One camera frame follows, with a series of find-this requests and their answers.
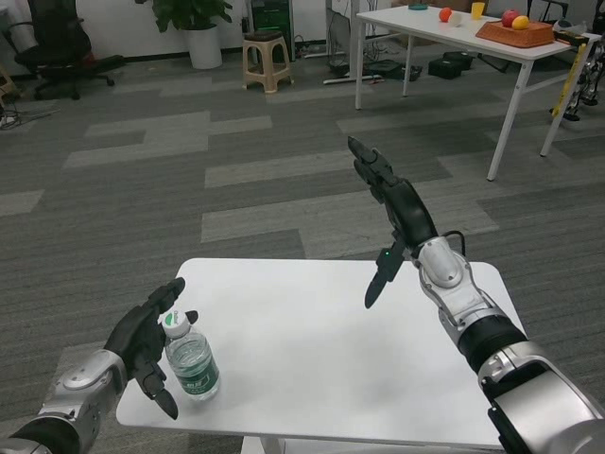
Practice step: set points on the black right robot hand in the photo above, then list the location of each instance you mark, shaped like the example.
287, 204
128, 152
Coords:
411, 210

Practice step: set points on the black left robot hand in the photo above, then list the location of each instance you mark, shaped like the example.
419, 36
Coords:
137, 336

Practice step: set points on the clear water bottle green label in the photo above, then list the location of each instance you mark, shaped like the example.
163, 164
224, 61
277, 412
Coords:
194, 359

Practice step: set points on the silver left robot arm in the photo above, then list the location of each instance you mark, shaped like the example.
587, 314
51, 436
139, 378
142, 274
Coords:
80, 383

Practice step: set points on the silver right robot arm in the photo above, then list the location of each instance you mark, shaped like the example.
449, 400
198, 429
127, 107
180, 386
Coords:
446, 267

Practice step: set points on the black bag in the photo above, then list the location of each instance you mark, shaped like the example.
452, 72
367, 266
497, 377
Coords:
390, 69

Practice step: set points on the black hard case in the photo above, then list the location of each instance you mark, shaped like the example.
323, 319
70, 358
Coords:
449, 65

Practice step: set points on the long white table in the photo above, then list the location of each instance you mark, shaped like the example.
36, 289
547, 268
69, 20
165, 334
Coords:
435, 30

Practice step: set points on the white standing desk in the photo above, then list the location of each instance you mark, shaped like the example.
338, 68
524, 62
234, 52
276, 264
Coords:
352, 38

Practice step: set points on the small white cup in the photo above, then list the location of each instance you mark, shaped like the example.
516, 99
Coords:
455, 20

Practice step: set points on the small orange fruit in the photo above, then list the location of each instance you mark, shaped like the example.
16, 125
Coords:
444, 14

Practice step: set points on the teal plate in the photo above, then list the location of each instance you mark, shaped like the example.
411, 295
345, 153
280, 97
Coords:
418, 7

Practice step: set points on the orange wicker basket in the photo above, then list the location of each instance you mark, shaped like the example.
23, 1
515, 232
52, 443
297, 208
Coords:
522, 37

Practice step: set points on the yellow black striped strip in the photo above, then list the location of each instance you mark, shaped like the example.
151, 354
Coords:
569, 78

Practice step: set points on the yellow plastic cup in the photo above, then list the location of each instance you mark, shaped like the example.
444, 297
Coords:
478, 10

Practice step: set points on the red apple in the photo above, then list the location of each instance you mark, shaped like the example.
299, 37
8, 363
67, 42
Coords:
508, 17

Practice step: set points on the yellow orange fruit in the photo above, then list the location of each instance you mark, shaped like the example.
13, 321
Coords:
520, 22

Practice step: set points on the silver black humanoid robot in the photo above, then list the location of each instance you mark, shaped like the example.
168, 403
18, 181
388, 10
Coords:
591, 80

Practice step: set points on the beige plastic stool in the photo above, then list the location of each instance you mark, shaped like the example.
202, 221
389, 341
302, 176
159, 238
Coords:
264, 37

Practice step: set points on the yellow black tool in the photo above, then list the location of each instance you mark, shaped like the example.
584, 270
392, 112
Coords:
569, 36

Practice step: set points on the black green computer tower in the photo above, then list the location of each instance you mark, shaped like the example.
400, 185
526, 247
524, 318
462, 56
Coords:
271, 14

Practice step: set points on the white blue device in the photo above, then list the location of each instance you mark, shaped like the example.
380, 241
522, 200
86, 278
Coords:
565, 24

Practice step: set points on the black metal stand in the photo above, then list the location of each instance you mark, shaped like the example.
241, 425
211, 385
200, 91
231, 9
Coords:
543, 7

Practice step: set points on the white plant pot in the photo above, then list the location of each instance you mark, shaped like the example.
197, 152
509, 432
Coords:
204, 47

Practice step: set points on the green leafy plant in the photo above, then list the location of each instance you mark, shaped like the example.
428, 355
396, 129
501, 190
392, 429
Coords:
189, 12

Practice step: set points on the black office chair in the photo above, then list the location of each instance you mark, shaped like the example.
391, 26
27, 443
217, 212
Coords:
52, 38

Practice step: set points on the white table pedestal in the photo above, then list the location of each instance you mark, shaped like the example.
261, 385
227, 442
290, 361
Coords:
260, 445

